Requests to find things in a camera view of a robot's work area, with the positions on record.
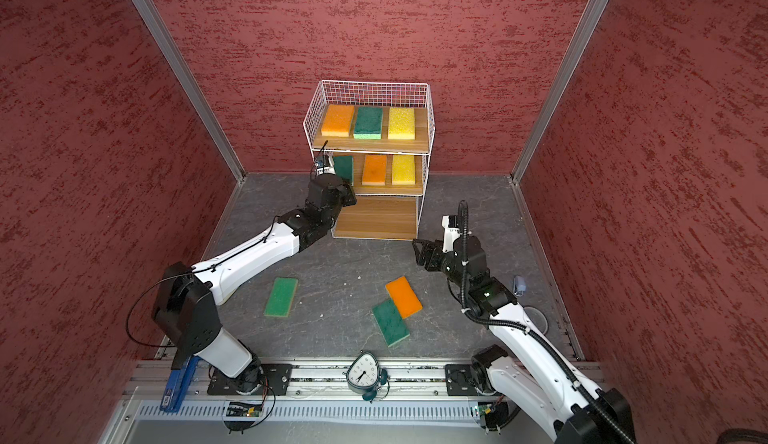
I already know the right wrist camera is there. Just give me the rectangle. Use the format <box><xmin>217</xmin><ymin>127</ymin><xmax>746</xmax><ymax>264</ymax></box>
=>
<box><xmin>441</xmin><ymin>215</ymin><xmax>461</xmax><ymax>253</ymax></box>

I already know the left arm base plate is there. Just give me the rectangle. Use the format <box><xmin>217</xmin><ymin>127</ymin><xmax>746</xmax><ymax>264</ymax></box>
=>
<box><xmin>207</xmin><ymin>363</ymin><xmax>294</xmax><ymax>398</ymax></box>

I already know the light green sponge left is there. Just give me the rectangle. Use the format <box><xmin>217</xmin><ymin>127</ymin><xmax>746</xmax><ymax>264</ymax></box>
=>
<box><xmin>264</xmin><ymin>277</ymin><xmax>298</xmax><ymax>318</ymax></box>

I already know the top wooden shelf board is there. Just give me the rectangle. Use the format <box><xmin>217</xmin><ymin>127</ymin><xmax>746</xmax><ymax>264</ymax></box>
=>
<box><xmin>304</xmin><ymin>107</ymin><xmax>433</xmax><ymax>155</ymax></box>

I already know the middle wooden shelf board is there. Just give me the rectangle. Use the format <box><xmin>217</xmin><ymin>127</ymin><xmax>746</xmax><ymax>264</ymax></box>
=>
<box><xmin>330</xmin><ymin>152</ymin><xmax>428</xmax><ymax>197</ymax></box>

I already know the bottom wooden shelf board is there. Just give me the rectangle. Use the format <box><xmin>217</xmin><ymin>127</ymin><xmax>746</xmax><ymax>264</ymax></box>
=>
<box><xmin>333</xmin><ymin>196</ymin><xmax>418</xmax><ymax>241</ymax></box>

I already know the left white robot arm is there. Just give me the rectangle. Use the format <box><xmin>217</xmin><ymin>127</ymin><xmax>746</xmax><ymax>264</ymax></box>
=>
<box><xmin>152</xmin><ymin>173</ymin><xmax>357</xmax><ymax>395</ymax></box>

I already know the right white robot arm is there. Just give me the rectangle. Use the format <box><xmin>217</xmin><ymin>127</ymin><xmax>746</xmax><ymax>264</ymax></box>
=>
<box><xmin>412</xmin><ymin>236</ymin><xmax>636</xmax><ymax>443</ymax></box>

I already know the brown tape roll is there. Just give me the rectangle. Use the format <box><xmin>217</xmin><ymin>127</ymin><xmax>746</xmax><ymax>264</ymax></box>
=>
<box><xmin>524</xmin><ymin>306</ymin><xmax>549</xmax><ymax>335</ymax></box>

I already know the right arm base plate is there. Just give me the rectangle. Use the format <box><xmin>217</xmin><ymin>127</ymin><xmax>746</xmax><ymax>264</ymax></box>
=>
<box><xmin>444</xmin><ymin>364</ymin><xmax>480</xmax><ymax>397</ymax></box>

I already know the orange sponge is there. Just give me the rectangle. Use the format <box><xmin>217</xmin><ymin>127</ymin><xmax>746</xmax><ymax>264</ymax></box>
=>
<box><xmin>361</xmin><ymin>154</ymin><xmax>388</xmax><ymax>187</ymax></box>
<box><xmin>320</xmin><ymin>104</ymin><xmax>356</xmax><ymax>138</ymax></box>
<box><xmin>385</xmin><ymin>277</ymin><xmax>423</xmax><ymax>319</ymax></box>

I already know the dark green sponge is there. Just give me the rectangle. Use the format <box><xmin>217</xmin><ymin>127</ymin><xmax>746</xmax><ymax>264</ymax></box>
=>
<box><xmin>353</xmin><ymin>107</ymin><xmax>383</xmax><ymax>140</ymax></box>
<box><xmin>333</xmin><ymin>155</ymin><xmax>355</xmax><ymax>184</ymax></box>
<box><xmin>372</xmin><ymin>299</ymin><xmax>410</xmax><ymax>347</ymax></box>

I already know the wooden shelf board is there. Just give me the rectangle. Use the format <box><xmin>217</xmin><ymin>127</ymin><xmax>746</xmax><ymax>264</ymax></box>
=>
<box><xmin>333</xmin><ymin>196</ymin><xmax>418</xmax><ymax>241</ymax></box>
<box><xmin>330</xmin><ymin>152</ymin><xmax>428</xmax><ymax>197</ymax></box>
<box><xmin>304</xmin><ymin>107</ymin><xmax>433</xmax><ymax>155</ymax></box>

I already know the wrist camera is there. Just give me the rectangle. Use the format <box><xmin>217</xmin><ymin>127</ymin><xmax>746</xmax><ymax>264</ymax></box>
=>
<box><xmin>441</xmin><ymin>215</ymin><xmax>461</xmax><ymax>253</ymax></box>
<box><xmin>314</xmin><ymin>142</ymin><xmax>335</xmax><ymax>176</ymax></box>

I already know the white wire shelf rack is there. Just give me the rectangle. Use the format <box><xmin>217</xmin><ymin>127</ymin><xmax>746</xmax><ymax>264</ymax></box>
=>
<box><xmin>303</xmin><ymin>80</ymin><xmax>435</xmax><ymax>241</ymax></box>

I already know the aluminium mounting rail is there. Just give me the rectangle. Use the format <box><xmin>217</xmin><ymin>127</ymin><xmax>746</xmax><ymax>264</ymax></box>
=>
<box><xmin>122</xmin><ymin>358</ymin><xmax>481</xmax><ymax>400</ymax></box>

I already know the white kitchen timer dial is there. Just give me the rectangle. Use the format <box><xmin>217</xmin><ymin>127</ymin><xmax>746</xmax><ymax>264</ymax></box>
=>
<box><xmin>345</xmin><ymin>351</ymin><xmax>389</xmax><ymax>403</ymax></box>

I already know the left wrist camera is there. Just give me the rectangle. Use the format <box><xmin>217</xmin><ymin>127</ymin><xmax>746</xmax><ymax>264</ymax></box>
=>
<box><xmin>314</xmin><ymin>142</ymin><xmax>335</xmax><ymax>176</ymax></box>

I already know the yellow sponge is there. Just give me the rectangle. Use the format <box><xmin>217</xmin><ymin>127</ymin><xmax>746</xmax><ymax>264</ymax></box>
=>
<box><xmin>388</xmin><ymin>108</ymin><xmax>416</xmax><ymax>141</ymax></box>
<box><xmin>391</xmin><ymin>155</ymin><xmax>416</xmax><ymax>186</ymax></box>

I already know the black corrugated cable hose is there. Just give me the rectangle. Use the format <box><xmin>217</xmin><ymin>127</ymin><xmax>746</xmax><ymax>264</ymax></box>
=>
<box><xmin>457</xmin><ymin>199</ymin><xmax>637</xmax><ymax>444</ymax></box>

